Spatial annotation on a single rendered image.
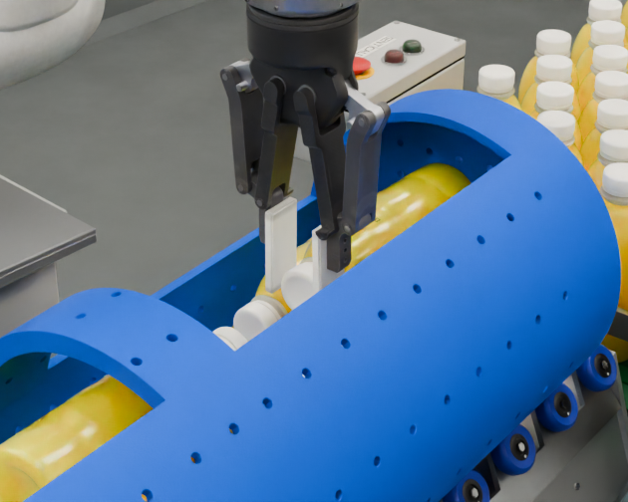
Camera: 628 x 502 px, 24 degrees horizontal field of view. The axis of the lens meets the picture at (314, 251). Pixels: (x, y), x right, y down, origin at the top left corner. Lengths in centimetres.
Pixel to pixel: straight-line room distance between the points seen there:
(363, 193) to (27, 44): 63
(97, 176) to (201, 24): 103
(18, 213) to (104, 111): 258
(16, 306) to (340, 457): 69
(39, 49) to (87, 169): 222
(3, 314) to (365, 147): 67
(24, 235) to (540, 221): 56
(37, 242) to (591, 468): 58
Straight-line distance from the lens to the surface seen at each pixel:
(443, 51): 165
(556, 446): 133
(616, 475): 143
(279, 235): 107
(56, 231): 148
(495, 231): 110
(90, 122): 403
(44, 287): 158
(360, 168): 99
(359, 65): 158
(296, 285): 108
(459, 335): 104
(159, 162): 379
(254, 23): 97
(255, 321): 114
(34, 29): 155
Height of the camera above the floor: 175
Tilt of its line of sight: 31 degrees down
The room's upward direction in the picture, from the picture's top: straight up
